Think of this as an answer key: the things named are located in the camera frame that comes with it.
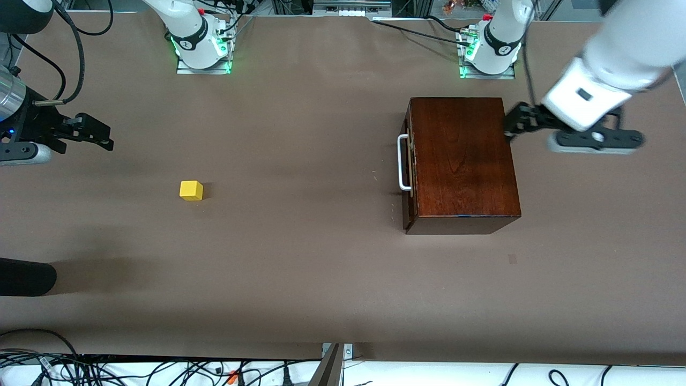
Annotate aluminium arm base plate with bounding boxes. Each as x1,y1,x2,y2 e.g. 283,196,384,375
176,21,232,75
458,29,516,80

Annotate black hanging cable loop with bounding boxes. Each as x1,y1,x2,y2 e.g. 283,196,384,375
67,0,114,37

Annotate long black table cable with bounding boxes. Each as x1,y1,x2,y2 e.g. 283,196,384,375
372,20,475,48

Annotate short black table cable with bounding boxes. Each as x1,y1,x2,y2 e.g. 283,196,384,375
426,15,480,35

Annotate wooden drawer with white handle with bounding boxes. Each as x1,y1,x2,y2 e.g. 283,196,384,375
397,103,417,230

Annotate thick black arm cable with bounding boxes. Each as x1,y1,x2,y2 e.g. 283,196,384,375
51,0,86,105

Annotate black cylindrical object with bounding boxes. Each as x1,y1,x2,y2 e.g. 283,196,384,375
0,257,57,297

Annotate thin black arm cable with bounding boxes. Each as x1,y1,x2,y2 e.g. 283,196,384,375
10,33,68,100

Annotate dark brown wooden cabinet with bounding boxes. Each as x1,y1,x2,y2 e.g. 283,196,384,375
405,97,521,235

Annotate aluminium post with bracket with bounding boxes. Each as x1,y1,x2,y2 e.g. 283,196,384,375
310,343,353,386

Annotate black arched floor cable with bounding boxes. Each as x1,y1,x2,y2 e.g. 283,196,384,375
0,328,81,359

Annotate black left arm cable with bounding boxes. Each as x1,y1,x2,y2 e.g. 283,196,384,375
521,16,538,108

